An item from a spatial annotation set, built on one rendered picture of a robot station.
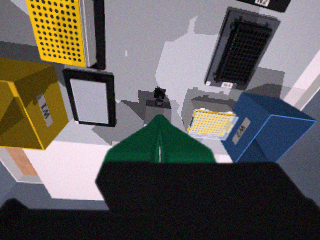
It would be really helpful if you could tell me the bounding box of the grey bench mat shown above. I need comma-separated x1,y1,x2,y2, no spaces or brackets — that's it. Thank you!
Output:
0,0,320,146

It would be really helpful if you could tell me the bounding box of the yellow bin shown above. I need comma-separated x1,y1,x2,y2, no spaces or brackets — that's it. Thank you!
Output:
0,58,69,151

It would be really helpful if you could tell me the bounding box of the blue bin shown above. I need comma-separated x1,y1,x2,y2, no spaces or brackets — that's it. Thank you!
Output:
220,92,317,162

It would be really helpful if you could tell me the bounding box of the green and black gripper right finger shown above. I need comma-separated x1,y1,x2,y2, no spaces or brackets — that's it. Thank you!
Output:
160,114,217,163

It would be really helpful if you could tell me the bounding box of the black assay plate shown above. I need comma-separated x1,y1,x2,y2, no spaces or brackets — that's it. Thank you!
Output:
214,21,272,85

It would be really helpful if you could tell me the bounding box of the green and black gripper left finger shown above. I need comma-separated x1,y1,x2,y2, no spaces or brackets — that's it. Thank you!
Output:
101,115,160,165

